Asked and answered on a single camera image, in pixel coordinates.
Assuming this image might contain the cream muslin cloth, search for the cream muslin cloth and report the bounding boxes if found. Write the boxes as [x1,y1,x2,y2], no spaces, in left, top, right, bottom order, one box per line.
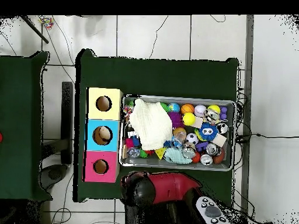
[129,99,173,151]

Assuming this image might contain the wooden box with three holes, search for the wooden box with three holes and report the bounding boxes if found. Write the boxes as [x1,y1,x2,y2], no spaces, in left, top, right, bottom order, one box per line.
[84,87,124,184]

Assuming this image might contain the shallow clear mesh bin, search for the shallow clear mesh bin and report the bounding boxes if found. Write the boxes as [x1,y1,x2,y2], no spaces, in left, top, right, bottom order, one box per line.
[119,94,237,172]

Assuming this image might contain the purple spiky ball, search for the purple spiky ball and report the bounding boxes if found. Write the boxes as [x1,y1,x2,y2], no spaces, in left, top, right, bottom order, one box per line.
[168,111,185,129]

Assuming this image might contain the blue globe ball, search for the blue globe ball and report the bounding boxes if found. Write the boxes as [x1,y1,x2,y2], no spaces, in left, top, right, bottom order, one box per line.
[168,102,181,114]

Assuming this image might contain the yellow tennis ball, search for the yellow tennis ball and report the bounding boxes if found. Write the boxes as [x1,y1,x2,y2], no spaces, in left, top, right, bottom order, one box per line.
[182,112,197,127]

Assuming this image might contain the orange basketball toy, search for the orange basketball toy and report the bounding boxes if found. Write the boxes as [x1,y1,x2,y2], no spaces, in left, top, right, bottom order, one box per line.
[181,103,195,115]

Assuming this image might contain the mint green cloth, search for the mint green cloth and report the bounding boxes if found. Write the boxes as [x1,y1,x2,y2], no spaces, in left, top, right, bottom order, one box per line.
[163,146,193,165]

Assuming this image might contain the small soccer ball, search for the small soccer ball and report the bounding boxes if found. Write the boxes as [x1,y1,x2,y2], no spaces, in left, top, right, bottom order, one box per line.
[186,132,199,145]

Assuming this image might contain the white baseball toy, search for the white baseball toy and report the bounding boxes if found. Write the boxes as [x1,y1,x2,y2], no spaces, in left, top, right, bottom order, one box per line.
[194,104,208,117]

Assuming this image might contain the blue fuzzy monster toy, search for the blue fuzzy monster toy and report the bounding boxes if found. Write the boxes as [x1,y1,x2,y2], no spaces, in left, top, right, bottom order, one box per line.
[198,122,219,142]

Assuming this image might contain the smooth yellow ball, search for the smooth yellow ball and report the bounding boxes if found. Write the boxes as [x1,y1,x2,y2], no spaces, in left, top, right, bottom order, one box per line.
[207,104,221,115]

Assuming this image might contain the black power adapter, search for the black power adapter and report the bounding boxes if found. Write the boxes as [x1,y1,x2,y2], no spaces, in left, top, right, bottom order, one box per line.
[235,134,252,143]

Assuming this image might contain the side table with green cloth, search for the side table with green cloth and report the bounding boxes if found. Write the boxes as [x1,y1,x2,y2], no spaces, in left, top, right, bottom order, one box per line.
[0,51,50,202]

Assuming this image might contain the small colourful object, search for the small colourful object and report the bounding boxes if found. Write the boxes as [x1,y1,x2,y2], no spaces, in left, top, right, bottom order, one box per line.
[38,16,54,30]

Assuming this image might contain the black rod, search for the black rod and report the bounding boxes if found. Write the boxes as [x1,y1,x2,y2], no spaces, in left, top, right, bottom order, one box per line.
[18,15,50,44]

